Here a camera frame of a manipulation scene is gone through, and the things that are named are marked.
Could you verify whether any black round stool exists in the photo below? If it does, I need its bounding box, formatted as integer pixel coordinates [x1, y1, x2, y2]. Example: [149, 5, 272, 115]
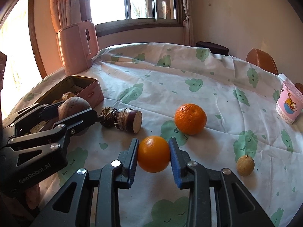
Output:
[196, 41, 229, 56]

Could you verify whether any brown round passion fruit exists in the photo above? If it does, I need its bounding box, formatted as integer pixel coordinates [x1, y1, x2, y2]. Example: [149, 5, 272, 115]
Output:
[58, 96, 91, 120]

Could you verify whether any window with frame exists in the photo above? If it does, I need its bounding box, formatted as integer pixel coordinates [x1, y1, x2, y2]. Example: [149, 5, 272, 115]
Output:
[80, 0, 184, 37]

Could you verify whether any printed paper sheet in tin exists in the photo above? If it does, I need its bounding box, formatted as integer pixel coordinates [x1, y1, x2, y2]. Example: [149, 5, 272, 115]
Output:
[30, 85, 84, 133]

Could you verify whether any brown leather sofa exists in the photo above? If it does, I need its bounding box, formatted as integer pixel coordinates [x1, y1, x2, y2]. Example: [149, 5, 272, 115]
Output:
[295, 83, 303, 94]

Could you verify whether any pink electric kettle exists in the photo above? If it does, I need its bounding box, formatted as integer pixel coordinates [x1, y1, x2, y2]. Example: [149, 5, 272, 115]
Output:
[58, 20, 99, 75]

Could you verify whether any cut taro piece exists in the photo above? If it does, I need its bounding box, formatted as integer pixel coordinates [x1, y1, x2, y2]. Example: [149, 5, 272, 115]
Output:
[114, 108, 142, 134]

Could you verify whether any person's left hand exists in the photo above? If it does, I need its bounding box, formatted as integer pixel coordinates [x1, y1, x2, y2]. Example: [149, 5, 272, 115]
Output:
[1, 184, 41, 218]

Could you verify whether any greenish-brown round fruit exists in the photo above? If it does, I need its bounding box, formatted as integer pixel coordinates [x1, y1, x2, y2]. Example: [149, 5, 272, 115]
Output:
[62, 92, 76, 101]

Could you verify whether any small yellow-brown longan fruit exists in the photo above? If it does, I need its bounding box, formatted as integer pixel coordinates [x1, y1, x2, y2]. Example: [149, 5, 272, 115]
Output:
[236, 155, 255, 177]

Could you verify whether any white green cloud tablecloth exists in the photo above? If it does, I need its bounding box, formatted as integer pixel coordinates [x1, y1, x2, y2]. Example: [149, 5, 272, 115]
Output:
[1, 43, 302, 226]

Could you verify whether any pale right curtain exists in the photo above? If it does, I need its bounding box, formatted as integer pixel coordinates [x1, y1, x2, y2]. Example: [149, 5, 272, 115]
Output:
[182, 0, 194, 46]

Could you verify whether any pink rectangular tin box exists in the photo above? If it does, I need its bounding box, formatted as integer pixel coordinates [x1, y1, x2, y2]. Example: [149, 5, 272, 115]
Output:
[36, 75, 104, 108]

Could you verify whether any dark water chestnut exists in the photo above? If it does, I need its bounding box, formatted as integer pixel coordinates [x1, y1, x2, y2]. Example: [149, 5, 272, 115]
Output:
[99, 107, 118, 128]

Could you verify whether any pink cartoon cup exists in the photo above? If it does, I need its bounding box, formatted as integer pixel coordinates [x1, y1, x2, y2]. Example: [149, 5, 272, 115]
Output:
[275, 81, 302, 124]

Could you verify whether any smooth orange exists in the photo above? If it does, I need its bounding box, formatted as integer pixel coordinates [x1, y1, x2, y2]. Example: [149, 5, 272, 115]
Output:
[138, 136, 170, 173]

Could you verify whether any brown leather armchair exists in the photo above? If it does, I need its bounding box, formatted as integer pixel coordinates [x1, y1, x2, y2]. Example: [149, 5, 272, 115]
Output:
[246, 48, 278, 75]

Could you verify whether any bumpy orange mandarin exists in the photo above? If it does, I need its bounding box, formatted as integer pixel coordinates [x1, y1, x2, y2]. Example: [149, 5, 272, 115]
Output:
[174, 103, 207, 135]

